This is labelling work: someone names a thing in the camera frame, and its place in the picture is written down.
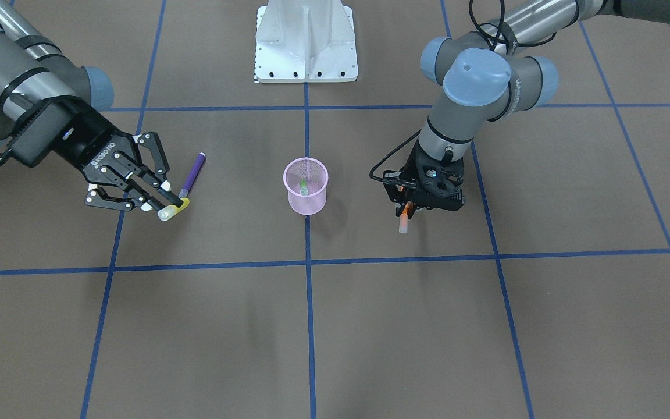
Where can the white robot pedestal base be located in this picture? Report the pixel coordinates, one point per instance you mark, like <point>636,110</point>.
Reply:
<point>305,42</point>

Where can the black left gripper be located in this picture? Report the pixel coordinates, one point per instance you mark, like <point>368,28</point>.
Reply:
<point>411,167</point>

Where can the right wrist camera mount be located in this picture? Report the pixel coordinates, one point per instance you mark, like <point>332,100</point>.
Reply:
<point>37,129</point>

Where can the orange highlighter pen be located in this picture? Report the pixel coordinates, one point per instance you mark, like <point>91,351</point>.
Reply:
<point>404,218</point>

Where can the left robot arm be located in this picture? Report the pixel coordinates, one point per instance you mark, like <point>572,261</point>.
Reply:
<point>482,79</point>

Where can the pink mesh pen holder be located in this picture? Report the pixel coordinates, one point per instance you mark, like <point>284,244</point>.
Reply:
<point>317,176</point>

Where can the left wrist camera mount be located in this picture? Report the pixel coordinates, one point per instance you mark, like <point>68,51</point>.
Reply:
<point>395,188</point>

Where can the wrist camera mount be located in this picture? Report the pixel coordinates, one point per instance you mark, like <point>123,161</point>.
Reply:
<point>395,188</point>
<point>37,129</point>

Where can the purple highlighter pen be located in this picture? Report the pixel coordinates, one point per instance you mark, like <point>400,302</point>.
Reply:
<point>193,175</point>

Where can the yellow highlighter pen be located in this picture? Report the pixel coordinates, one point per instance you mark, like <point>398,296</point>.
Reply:
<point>171,211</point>

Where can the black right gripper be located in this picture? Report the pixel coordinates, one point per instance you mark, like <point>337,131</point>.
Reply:
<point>84,143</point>

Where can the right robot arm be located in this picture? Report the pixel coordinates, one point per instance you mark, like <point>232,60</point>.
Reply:
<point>33,68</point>

